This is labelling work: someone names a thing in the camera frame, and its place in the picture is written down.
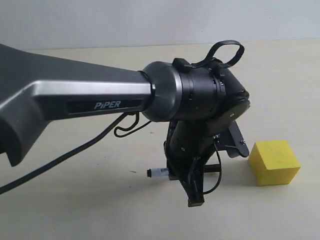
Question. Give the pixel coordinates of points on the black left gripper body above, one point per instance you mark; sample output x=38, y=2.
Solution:
x=191, y=143

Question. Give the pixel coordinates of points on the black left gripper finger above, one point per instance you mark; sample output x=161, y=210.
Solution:
x=173, y=169
x=194, y=189

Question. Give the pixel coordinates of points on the black and white whiteboard marker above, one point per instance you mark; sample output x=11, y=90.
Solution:
x=160, y=172

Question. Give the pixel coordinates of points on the yellow foam cube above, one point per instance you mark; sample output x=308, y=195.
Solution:
x=273, y=162

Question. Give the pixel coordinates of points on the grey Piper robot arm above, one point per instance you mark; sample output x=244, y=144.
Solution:
x=200, y=101

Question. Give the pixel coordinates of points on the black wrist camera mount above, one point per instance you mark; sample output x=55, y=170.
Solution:
x=231, y=140

